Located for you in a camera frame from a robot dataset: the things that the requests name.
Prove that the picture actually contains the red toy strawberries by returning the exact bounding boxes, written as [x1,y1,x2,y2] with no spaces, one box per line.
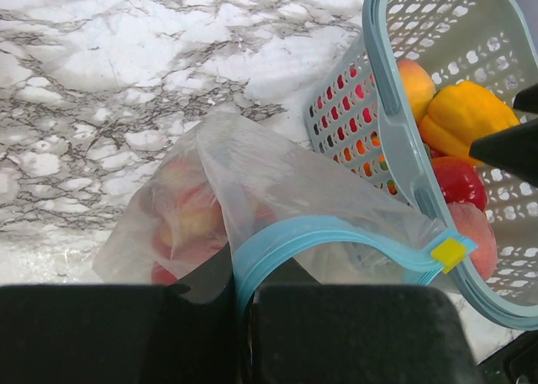
[138,157,228,285]

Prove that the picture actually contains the pink toy peach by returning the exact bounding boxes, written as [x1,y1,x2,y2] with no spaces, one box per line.
[447,203,498,281]

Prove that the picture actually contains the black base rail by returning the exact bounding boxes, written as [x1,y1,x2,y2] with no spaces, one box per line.
[478,331,538,384]

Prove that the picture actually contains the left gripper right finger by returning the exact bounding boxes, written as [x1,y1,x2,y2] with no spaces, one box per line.
[250,260,483,383]

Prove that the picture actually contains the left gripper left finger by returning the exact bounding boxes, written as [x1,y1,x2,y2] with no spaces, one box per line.
[1,248,248,383]

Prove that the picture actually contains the blue plastic strip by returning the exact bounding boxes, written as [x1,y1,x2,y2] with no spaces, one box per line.
[93,115,476,311]

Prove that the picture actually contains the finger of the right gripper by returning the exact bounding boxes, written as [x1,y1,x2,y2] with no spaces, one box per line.
[469,84,537,187]

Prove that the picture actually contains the light blue plastic basket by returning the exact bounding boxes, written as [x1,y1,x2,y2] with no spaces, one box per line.
[304,0,537,330]

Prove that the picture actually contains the yellow toy pepper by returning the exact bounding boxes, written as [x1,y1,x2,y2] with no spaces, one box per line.
[418,81,520,166]

